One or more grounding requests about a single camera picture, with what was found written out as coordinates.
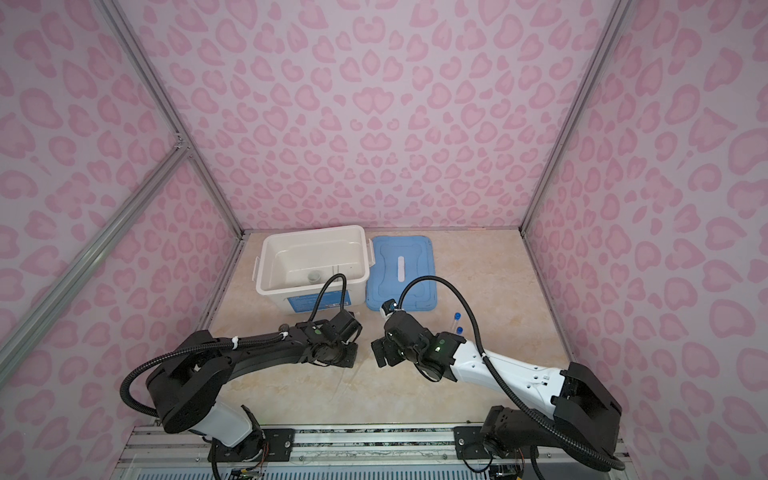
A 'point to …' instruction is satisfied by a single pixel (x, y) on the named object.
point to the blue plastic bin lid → (393, 262)
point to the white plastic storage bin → (292, 266)
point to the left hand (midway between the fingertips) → (354, 354)
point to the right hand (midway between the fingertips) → (386, 340)
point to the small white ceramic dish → (314, 277)
